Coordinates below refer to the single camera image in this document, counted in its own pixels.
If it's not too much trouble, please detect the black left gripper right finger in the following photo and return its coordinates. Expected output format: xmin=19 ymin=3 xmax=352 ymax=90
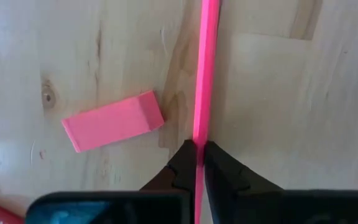
xmin=204 ymin=140 xmax=284 ymax=224

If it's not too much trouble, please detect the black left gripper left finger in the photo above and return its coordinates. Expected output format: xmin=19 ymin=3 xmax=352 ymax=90
xmin=140 ymin=139 xmax=198 ymax=224

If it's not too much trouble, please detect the pink eraser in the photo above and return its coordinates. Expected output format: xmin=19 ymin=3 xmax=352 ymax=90
xmin=61 ymin=90 xmax=165 ymax=153

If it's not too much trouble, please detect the pink pencil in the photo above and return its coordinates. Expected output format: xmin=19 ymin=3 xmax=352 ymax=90
xmin=193 ymin=0 xmax=222 ymax=224

